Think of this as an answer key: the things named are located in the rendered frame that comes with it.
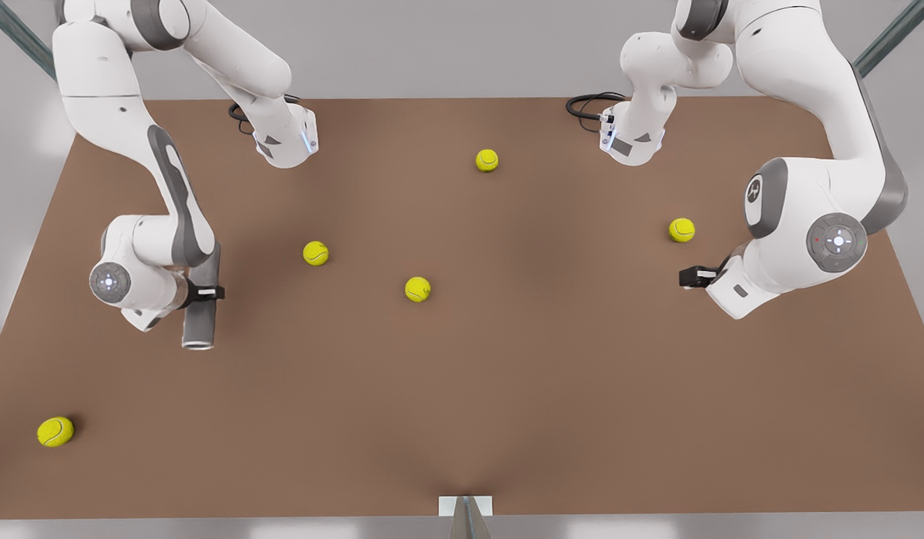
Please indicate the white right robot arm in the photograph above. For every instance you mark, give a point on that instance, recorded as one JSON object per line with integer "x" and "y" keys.
{"x": 125, "y": 127}

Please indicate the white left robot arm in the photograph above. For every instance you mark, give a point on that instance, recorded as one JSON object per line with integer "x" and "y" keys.
{"x": 806, "y": 112}

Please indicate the silver frame post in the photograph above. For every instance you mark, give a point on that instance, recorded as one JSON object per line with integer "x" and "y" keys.
{"x": 468, "y": 518}
{"x": 892, "y": 34}
{"x": 20, "y": 34}

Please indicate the yellow tennis ball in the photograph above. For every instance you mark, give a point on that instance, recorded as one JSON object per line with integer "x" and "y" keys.
{"x": 418, "y": 289}
{"x": 487, "y": 160}
{"x": 316, "y": 253}
{"x": 55, "y": 432}
{"x": 681, "y": 230}

